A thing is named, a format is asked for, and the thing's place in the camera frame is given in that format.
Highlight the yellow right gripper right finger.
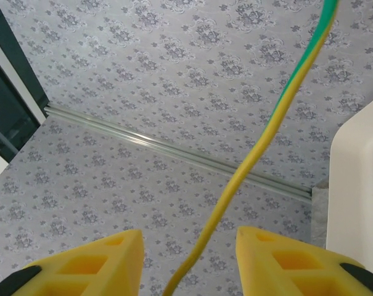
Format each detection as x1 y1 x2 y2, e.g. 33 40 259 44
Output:
237 226 373 296

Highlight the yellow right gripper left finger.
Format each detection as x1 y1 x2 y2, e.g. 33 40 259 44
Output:
0 229 144 296

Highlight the thin yellow-green cable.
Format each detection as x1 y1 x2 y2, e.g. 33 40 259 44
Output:
162 0 340 296

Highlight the white plastic tray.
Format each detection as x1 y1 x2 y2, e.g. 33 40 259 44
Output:
324 92 373 278

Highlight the dark glass panel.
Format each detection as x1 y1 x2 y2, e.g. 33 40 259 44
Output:
0 0 50 186

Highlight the aluminium frame post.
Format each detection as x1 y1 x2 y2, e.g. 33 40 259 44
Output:
43 104 313 203

